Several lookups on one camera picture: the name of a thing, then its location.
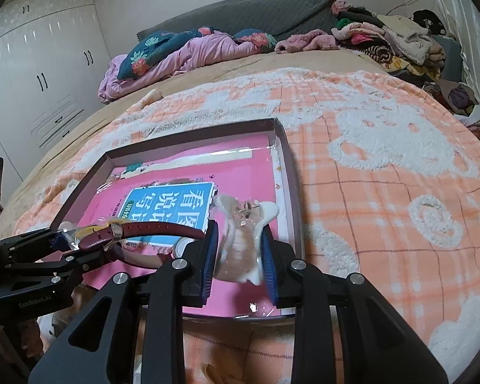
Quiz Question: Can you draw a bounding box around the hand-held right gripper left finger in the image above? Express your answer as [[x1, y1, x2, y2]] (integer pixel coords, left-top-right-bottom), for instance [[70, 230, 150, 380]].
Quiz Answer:
[[28, 220, 220, 384]]

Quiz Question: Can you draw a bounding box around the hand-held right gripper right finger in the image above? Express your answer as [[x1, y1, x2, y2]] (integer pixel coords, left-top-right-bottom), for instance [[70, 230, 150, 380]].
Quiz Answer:
[[260, 228, 451, 384]]

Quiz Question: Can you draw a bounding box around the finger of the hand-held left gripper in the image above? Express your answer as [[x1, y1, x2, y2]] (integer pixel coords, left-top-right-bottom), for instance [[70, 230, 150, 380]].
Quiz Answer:
[[6, 248, 107, 289], [0, 227, 65, 263]]

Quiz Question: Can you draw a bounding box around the maroon strap wristwatch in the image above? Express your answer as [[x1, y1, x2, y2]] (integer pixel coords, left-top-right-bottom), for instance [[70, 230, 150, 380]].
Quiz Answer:
[[77, 223, 208, 269]]

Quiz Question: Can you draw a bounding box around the shallow cardboard box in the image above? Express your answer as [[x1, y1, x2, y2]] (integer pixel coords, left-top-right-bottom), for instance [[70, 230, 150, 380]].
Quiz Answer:
[[51, 117, 307, 321]]

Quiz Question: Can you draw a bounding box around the orange plaid blanket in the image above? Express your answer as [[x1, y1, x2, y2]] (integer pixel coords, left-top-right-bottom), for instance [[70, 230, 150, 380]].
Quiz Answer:
[[8, 66, 480, 384]]

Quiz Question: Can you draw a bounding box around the white wardrobe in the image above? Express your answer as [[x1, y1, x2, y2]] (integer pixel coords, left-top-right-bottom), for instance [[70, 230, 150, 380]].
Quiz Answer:
[[0, 0, 113, 185]]

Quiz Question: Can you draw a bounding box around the tan bedsheet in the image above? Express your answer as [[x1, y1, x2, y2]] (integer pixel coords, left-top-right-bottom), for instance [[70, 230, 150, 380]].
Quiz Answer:
[[0, 44, 388, 225]]

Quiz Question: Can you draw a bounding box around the pink duvet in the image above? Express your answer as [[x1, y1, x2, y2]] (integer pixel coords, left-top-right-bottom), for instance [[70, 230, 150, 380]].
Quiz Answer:
[[98, 28, 273, 105]]

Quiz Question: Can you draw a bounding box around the teal floral pillow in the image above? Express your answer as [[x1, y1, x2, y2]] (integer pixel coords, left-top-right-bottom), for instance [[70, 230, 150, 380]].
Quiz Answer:
[[234, 29, 278, 52], [117, 27, 217, 81]]

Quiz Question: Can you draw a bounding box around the pink fuzzy garment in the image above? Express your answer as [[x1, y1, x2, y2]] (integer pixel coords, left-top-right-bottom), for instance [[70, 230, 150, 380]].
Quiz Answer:
[[275, 29, 339, 54]]

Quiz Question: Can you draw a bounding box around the grey headboard cushion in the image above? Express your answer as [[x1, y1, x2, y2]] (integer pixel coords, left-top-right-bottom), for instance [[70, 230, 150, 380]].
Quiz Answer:
[[136, 0, 339, 44]]

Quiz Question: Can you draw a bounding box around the pile of clothes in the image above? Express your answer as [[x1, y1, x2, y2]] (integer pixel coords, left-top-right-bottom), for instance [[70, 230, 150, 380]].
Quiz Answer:
[[330, 0, 480, 116]]

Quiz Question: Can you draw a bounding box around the white satin curtain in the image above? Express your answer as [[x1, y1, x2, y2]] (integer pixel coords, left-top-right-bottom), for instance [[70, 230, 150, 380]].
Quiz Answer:
[[424, 0, 480, 153]]

